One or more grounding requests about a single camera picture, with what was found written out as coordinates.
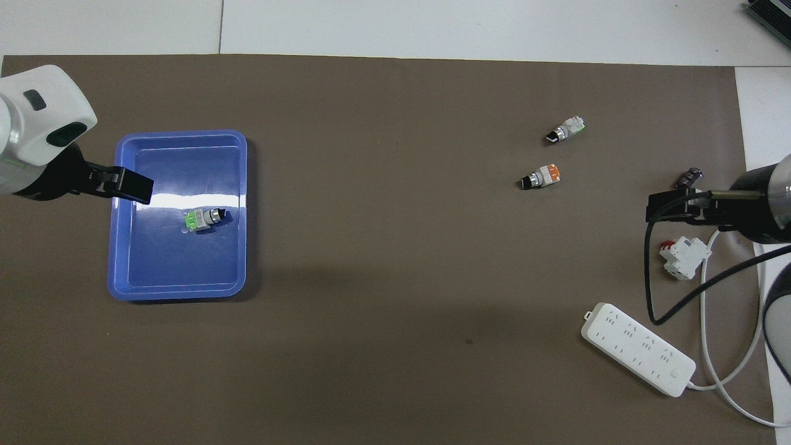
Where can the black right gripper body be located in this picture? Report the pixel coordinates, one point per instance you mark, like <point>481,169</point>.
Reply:
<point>751,210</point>

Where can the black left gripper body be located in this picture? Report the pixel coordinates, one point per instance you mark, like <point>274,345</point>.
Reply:
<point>59,179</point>

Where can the orange white switch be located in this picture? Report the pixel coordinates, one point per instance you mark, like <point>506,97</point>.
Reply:
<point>544,176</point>
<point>207,220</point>
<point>565,130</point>

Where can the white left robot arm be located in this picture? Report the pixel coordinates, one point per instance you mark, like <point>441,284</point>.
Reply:
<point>37,117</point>

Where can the small black terminal block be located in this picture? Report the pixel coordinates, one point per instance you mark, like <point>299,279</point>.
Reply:
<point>688,178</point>

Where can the white red circuit breaker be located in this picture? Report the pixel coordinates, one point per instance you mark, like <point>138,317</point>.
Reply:
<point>686,256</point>

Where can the blue plastic tray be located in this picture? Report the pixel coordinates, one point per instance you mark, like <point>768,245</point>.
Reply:
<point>179,266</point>

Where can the white power strip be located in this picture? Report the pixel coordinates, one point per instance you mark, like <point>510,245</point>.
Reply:
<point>636,346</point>

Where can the grey finned device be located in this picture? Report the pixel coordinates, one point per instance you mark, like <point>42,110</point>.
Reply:
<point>772,13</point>

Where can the brown paper table mat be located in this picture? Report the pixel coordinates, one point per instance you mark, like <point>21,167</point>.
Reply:
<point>371,309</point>

